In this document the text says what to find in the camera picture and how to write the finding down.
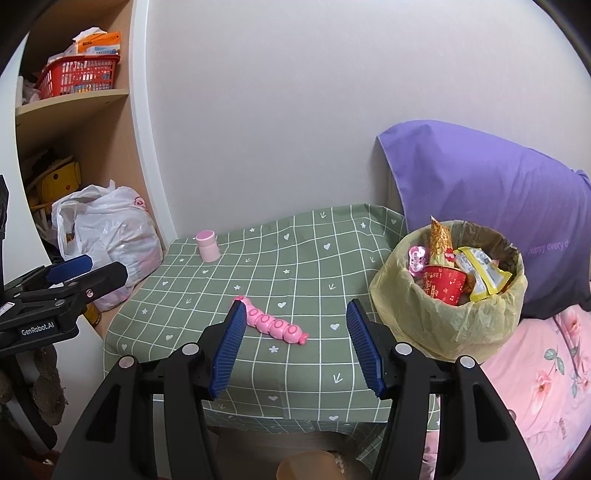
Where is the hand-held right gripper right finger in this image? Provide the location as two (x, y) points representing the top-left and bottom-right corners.
(346, 299), (540, 480)

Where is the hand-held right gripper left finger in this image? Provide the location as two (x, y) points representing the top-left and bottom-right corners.
(50, 300), (247, 480)

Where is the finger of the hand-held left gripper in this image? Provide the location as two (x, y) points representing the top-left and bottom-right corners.
(44, 254), (93, 284)
(55, 262), (130, 315)

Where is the bin with yellow liner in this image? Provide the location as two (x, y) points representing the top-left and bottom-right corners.
(369, 217), (528, 365)

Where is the small magenta packet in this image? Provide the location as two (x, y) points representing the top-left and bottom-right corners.
(407, 246), (428, 278)

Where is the red paper cup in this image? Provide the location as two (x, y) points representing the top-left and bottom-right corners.
(422, 264), (467, 308)

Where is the gold foil wrapper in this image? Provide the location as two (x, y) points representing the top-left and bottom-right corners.
(429, 215), (455, 268)

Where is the yellow snack packet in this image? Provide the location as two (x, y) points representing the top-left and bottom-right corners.
(452, 247), (512, 303)

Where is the white plastic bag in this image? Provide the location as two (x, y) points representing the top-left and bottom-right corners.
(51, 180), (164, 312)

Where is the pink caterpillar toy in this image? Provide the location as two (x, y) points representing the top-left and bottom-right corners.
(233, 296), (308, 346)

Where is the yellow plush toy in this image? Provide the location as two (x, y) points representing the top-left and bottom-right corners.
(25, 157), (81, 208)

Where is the pink plastic bottle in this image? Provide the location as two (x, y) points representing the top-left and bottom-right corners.
(194, 230), (221, 263)

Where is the green checked tablecloth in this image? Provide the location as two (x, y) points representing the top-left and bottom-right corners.
(102, 205), (439, 467)

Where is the wooden shelf unit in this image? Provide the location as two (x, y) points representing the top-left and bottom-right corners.
(14, 0), (178, 259)

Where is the beige bed headboard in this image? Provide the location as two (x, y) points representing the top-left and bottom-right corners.
(385, 173), (406, 224)

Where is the pink floral bedsheet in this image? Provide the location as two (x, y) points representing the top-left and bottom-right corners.
(422, 302), (591, 480)

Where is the red plastic basket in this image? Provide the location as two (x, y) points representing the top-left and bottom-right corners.
(34, 54), (122, 100)

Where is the purple pillow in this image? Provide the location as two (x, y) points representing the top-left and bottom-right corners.
(376, 121), (591, 320)

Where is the orange white tissue packet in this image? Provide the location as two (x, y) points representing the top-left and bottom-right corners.
(76, 31), (122, 58)

